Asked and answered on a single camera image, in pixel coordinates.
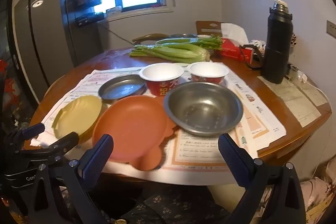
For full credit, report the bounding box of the wall socket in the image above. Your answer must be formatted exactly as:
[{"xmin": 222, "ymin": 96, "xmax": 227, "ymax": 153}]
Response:
[{"xmin": 326, "ymin": 20, "xmax": 336, "ymax": 36}]

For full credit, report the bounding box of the large metal bowl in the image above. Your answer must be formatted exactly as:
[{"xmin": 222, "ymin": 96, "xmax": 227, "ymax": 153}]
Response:
[{"xmin": 163, "ymin": 81, "xmax": 244, "ymax": 135}]

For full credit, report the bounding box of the orange bear-shaped plate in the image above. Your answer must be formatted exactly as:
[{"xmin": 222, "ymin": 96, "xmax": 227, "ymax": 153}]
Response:
[{"xmin": 92, "ymin": 95, "xmax": 181, "ymax": 171}]

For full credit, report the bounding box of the black wall cable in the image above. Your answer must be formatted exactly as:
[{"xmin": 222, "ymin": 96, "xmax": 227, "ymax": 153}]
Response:
[{"xmin": 98, "ymin": 23, "xmax": 137, "ymax": 47}]

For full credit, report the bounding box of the dark framed glass door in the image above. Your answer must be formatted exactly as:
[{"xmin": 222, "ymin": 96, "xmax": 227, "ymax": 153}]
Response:
[{"xmin": 0, "ymin": 0, "xmax": 40, "ymax": 130}]

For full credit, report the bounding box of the metal plate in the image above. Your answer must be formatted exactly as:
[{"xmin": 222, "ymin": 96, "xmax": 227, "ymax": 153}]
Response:
[{"xmin": 98, "ymin": 74, "xmax": 147, "ymax": 102}]

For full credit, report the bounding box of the small metal bowl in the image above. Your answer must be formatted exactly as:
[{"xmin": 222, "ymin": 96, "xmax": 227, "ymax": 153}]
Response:
[{"xmin": 169, "ymin": 33, "xmax": 197, "ymax": 39}]

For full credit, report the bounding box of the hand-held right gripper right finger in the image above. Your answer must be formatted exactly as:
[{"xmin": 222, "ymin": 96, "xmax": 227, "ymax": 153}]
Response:
[{"xmin": 218, "ymin": 133, "xmax": 307, "ymax": 224}]

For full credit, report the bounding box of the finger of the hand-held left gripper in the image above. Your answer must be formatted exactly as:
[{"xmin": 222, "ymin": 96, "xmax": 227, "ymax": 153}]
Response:
[
  {"xmin": 4, "ymin": 123, "xmax": 46, "ymax": 146},
  {"xmin": 13, "ymin": 132, "xmax": 80, "ymax": 161}
]

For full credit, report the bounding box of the round-backed wooden chair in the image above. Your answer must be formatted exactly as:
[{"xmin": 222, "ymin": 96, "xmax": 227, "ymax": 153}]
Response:
[{"xmin": 132, "ymin": 33, "xmax": 168, "ymax": 46}]

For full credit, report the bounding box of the red paper bowl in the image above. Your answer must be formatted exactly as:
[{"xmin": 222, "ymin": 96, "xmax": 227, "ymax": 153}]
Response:
[
  {"xmin": 187, "ymin": 62, "xmax": 229, "ymax": 85},
  {"xmin": 139, "ymin": 63, "xmax": 185, "ymax": 97}
]

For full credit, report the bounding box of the yellow plate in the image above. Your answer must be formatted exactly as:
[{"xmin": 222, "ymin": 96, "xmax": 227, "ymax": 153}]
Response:
[{"xmin": 52, "ymin": 95, "xmax": 103, "ymax": 143}]

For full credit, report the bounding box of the glass jar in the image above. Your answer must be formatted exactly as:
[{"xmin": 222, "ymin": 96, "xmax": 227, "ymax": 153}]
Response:
[{"xmin": 289, "ymin": 64, "xmax": 306, "ymax": 83}]

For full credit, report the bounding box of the black stand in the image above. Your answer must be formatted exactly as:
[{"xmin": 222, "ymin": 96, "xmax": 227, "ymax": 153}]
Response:
[{"xmin": 243, "ymin": 43, "xmax": 264, "ymax": 69}]

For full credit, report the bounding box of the white printed mug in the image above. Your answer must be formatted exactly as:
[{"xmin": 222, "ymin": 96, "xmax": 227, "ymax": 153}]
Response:
[{"xmin": 249, "ymin": 40, "xmax": 267, "ymax": 51}]

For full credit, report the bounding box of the white crumpled tissue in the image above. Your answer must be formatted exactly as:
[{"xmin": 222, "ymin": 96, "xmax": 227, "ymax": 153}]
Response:
[{"xmin": 30, "ymin": 132, "xmax": 57, "ymax": 148}]

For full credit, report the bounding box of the square-backed wooden chair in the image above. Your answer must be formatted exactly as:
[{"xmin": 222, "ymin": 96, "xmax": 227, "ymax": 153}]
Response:
[{"xmin": 196, "ymin": 21, "xmax": 223, "ymax": 37}]

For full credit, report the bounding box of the pale floral cloth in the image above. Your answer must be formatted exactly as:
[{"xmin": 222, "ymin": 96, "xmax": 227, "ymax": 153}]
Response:
[{"xmin": 260, "ymin": 158, "xmax": 336, "ymax": 224}]

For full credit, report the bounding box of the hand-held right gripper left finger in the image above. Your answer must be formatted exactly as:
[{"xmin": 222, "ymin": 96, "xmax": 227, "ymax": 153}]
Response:
[{"xmin": 20, "ymin": 134, "xmax": 114, "ymax": 224}]

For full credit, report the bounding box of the banded celery bunch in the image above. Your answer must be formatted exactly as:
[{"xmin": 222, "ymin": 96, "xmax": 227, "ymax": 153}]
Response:
[{"xmin": 155, "ymin": 35, "xmax": 223, "ymax": 51}]

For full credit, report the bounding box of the newspaper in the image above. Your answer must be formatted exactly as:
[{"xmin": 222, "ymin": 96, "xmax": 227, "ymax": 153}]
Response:
[{"xmin": 42, "ymin": 63, "xmax": 286, "ymax": 186}]

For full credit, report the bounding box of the red tissue box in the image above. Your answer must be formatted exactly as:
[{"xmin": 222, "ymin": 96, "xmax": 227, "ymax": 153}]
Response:
[{"xmin": 219, "ymin": 23, "xmax": 259, "ymax": 65}]

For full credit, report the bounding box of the printed paper sheet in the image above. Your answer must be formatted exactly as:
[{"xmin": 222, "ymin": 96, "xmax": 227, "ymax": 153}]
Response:
[{"xmin": 257, "ymin": 74, "xmax": 330, "ymax": 128}]

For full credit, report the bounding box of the black thermos bottle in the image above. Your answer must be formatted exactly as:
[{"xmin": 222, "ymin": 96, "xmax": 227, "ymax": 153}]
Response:
[{"xmin": 260, "ymin": 0, "xmax": 293, "ymax": 84}]

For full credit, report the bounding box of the grey refrigerator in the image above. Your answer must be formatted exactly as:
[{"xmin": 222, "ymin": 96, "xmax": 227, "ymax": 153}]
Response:
[{"xmin": 13, "ymin": 0, "xmax": 103, "ymax": 101}]

